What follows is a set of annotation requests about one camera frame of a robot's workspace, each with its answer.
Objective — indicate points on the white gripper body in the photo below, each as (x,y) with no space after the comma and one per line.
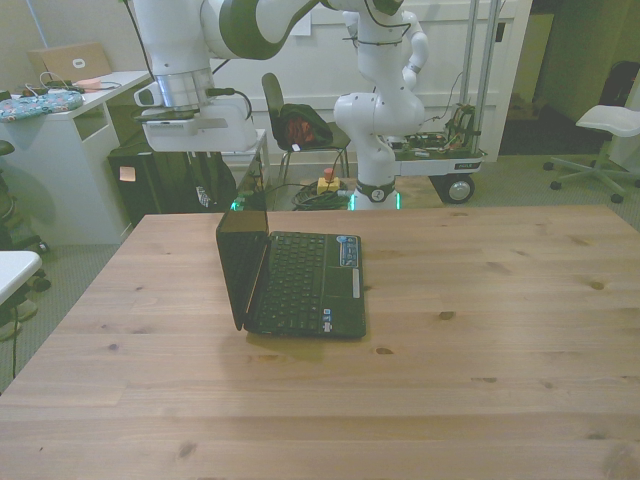
(220,137)

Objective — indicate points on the light sneaker shoe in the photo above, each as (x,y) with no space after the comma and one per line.
(17,315)

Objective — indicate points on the black computer tower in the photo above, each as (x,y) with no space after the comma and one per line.
(145,200)

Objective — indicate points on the floral blue cushion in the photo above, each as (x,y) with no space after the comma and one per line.
(40,105)

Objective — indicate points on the white swivel chair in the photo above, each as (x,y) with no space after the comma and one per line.
(600,125)

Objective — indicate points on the black chair backrest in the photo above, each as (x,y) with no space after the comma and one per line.
(620,82)

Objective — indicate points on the white mobile cart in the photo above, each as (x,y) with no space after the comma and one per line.
(440,162)

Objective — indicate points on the white rounded table corner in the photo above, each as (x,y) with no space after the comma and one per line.
(15,270)

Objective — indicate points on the pink sticky note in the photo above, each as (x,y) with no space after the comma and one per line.
(127,174)

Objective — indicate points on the white desk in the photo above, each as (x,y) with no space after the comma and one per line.
(55,170)

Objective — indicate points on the black laptop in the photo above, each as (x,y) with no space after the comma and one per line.
(305,285)

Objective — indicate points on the black plastic chair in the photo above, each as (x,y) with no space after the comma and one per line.
(272,100)

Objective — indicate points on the black electronics box green light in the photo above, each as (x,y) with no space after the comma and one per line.
(252,187)

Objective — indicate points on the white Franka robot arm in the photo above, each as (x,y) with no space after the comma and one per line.
(375,115)

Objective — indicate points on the cardboard box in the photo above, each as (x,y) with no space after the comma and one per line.
(70,60)

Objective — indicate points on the black backpack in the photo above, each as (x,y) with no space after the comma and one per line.
(222,180)

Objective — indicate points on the white paper sheet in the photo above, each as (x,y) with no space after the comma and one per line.
(303,27)

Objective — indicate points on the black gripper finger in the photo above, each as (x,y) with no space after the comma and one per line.
(208,172)
(192,172)

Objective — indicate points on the pink flat object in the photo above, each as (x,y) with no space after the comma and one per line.
(89,84)

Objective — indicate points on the flat dark wrist camera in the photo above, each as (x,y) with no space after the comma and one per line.
(170,115)

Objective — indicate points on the dark clothes with red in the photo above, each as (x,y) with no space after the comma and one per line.
(305,127)

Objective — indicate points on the aluminium frame posts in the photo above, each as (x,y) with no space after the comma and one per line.
(486,75)

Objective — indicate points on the white side table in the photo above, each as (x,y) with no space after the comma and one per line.
(262,150)

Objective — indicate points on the dark office chair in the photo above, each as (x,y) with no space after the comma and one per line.
(15,235)

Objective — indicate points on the yellow emergency stop button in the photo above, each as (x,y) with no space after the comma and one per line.
(328,182)

